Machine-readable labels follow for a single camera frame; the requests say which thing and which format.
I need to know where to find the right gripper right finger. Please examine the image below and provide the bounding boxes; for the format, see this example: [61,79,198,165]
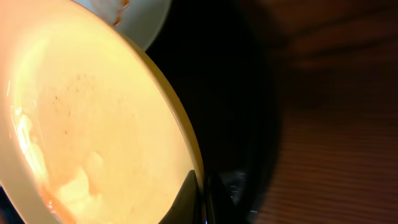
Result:
[206,174,246,224]

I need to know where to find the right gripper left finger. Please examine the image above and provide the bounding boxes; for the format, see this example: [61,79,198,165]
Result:
[159,170,202,224]

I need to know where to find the yellow plate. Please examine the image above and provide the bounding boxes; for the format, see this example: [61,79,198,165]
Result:
[1,1,204,223]

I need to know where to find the light blue plate top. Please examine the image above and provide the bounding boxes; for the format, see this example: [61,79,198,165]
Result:
[74,0,172,50]

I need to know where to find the black round tray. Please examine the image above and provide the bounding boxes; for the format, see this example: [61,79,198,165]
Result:
[0,0,282,224]

